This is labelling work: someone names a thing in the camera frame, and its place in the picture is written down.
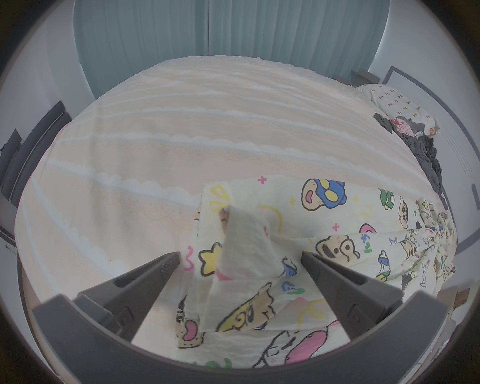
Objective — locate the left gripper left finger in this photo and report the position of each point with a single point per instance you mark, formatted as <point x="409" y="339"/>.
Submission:
<point x="135" y="296"/>

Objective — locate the grey bedside table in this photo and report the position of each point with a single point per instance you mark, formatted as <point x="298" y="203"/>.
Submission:
<point x="362" y="76"/>

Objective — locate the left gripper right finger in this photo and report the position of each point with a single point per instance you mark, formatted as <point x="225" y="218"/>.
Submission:
<point x="352" y="300"/>

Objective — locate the bed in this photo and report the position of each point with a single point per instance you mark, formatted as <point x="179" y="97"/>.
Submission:
<point x="187" y="131"/>

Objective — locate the pile of clothes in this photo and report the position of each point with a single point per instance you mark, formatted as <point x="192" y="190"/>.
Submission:
<point x="423" y="150"/>

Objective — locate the blue-green curtain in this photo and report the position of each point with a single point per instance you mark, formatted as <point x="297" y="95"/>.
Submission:
<point x="225" y="30"/>

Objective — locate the white printed pillow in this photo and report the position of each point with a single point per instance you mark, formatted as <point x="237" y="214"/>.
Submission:
<point x="397" y="105"/>

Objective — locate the dark grey furniture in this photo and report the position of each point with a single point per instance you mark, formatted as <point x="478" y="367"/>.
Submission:
<point x="41" y="146"/>

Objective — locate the white printed pyjama top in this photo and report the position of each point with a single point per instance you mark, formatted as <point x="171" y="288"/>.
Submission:
<point x="337" y="225"/>

